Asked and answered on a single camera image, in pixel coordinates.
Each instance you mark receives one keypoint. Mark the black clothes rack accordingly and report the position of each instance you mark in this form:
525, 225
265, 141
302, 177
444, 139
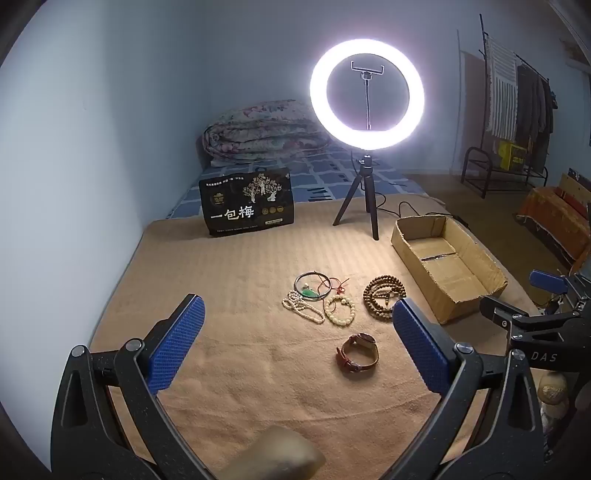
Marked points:
485, 55

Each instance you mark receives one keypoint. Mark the yellow box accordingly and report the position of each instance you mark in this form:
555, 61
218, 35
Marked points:
512, 154

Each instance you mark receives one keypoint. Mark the dark hanging clothes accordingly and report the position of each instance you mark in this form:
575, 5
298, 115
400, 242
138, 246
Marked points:
533, 106

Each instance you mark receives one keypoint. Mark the brown leather watch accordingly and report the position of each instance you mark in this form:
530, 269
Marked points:
364, 340

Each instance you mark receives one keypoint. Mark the beige cap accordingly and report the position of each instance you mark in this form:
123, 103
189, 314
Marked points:
554, 392

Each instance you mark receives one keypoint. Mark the black tripod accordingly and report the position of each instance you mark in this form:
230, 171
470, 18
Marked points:
368, 184

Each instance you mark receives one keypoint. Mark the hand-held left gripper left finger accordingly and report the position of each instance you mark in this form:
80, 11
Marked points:
178, 341

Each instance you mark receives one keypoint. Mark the black phone holder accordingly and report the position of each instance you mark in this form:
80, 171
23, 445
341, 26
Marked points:
368, 69

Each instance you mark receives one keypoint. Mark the orange cloth cover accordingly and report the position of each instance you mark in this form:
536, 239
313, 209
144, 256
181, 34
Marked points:
549, 212

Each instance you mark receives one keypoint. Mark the black snack bag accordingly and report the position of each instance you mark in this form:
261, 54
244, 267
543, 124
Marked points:
247, 203

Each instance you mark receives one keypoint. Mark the white striped garment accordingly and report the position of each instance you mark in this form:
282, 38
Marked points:
501, 87

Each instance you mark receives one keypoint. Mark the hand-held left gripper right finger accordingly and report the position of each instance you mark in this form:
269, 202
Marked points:
420, 344

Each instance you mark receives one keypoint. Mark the blurred beige object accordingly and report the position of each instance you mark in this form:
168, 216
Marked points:
281, 454

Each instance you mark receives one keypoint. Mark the thin metal bangle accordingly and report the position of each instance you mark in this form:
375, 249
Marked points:
297, 282

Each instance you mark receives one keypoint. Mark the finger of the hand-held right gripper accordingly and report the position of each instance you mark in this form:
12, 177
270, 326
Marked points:
496, 310
547, 281

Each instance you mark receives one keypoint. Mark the cardboard box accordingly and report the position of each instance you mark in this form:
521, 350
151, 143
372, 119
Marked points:
450, 267

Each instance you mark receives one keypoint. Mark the folded floral quilt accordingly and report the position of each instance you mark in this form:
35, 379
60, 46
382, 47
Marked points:
263, 134

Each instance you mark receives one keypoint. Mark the blue patterned bedsheet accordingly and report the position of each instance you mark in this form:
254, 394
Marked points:
323, 170

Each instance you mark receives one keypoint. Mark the black shoe rack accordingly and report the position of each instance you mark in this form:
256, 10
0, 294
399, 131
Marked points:
471, 164

